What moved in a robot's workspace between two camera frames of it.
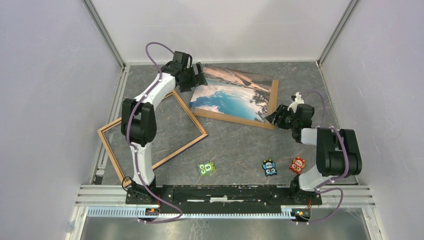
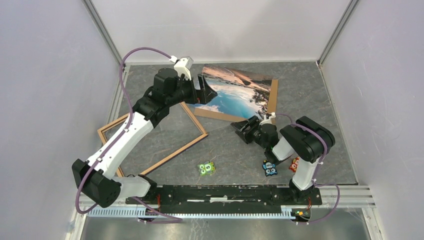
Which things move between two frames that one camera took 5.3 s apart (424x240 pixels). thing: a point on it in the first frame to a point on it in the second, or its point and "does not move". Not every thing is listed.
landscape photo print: [233, 94] does not move
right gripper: [282, 111] to [253, 123]
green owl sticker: [206, 168] does not move
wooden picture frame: [113, 157] does not move
